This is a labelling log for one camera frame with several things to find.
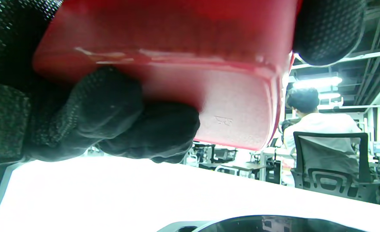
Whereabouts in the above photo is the person's right hand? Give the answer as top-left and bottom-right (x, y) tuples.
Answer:
(0, 0), (366, 166)

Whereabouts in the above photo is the red plastic container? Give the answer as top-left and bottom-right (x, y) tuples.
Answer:
(32, 0), (303, 151)

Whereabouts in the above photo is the black cast iron frying pan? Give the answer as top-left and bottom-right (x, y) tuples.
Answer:
(158, 215), (368, 232)

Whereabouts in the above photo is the white rolling cart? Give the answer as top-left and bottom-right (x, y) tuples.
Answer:
(199, 162), (268, 171)
(215, 165), (242, 177)

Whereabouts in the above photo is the bright ceiling light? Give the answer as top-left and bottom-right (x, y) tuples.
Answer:
(293, 77), (343, 89)

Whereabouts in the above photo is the black mesh office chair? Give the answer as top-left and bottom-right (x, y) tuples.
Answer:
(290, 131), (380, 204)

